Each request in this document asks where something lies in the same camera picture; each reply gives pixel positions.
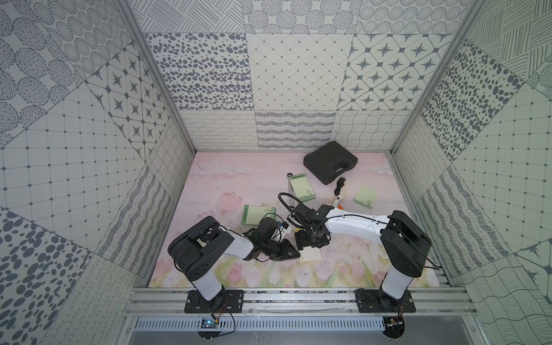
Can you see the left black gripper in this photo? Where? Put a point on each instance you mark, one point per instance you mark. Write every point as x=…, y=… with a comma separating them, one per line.
x=278, y=248

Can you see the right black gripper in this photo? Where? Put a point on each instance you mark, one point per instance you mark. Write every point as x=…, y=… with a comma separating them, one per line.
x=300, y=241

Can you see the yellow memo pad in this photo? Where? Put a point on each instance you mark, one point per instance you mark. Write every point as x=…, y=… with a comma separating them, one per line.
x=310, y=255

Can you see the green memo pad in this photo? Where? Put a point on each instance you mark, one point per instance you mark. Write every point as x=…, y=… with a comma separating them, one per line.
x=252, y=215

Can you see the torn green memo page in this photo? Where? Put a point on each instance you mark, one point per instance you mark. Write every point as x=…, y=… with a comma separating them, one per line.
x=301, y=187

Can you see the small torn green page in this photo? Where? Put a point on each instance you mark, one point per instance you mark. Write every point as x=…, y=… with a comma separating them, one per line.
x=365, y=197

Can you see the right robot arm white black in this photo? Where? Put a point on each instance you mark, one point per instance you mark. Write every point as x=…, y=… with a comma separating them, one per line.
x=406, y=244

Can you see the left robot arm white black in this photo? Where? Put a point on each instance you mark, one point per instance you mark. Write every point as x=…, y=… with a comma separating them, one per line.
x=195, y=252

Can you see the white orange glue gun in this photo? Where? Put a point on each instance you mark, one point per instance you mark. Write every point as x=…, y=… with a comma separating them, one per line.
x=337, y=201

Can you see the black plastic tool case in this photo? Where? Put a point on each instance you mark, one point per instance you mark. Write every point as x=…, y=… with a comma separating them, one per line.
x=329, y=162

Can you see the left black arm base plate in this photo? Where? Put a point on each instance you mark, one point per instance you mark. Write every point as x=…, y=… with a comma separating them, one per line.
x=226, y=301

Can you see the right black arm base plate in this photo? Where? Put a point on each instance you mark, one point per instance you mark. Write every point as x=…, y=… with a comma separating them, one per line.
x=376, y=301

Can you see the aluminium rail frame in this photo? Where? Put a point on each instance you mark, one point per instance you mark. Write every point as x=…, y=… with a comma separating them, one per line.
x=444, y=301

